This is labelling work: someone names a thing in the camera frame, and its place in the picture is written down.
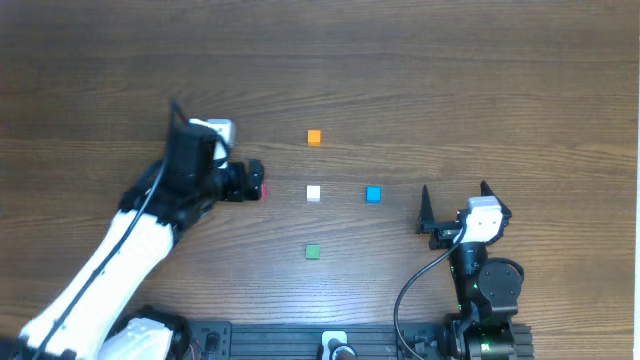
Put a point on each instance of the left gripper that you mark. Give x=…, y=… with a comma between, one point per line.
x=239, y=182

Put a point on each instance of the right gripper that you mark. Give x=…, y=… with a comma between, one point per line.
x=445, y=235

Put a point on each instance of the red cube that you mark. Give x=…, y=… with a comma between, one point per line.
x=265, y=192

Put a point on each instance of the orange cube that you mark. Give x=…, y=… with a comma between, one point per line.
x=314, y=137

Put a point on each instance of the blue cube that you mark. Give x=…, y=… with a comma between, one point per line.
x=373, y=194

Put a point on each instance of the green cube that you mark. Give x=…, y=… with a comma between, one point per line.
x=312, y=252

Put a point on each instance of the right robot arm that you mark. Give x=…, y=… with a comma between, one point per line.
x=500, y=287

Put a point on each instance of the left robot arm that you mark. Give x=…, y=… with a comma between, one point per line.
x=125, y=260

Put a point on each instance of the white cube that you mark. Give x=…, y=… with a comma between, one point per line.
x=313, y=193

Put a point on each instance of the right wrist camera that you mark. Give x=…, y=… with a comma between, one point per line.
x=484, y=217

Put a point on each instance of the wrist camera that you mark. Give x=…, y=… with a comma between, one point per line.
x=222, y=131
x=484, y=217

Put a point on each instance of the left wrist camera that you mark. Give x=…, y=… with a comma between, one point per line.
x=222, y=131

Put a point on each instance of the mounting rail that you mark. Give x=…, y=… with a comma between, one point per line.
x=280, y=342

